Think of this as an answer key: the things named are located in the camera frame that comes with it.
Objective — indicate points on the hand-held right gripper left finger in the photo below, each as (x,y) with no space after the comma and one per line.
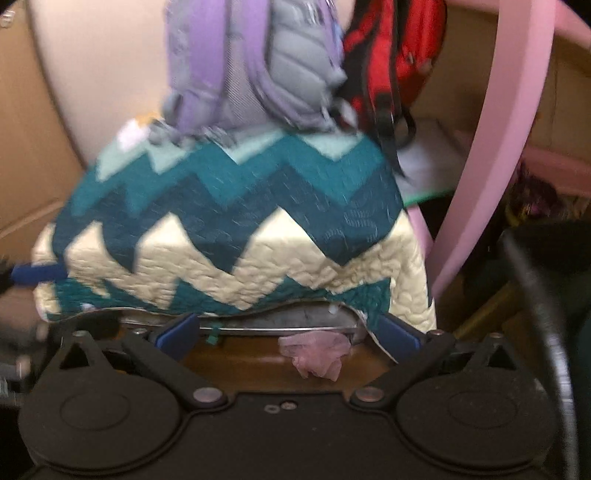
(178,334)

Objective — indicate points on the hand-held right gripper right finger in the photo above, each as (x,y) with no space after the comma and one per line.
(397,334)

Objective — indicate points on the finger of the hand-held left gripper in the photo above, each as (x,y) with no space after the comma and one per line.
(37,272)

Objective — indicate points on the pink plastic glove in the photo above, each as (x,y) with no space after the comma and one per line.
(318,353)

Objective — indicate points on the teal cream zigzag quilt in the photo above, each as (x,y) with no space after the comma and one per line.
(231,221)

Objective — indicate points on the brown wooden door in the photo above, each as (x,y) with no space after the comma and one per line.
(27,138)

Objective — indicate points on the white board green edge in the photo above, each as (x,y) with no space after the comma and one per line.
(429,170)

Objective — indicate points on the pink desk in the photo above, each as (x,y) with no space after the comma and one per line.
(498,138)

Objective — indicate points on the purple grey backpack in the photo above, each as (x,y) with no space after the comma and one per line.
(221,69)

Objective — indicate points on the red black backpack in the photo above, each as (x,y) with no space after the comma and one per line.
(392,50)

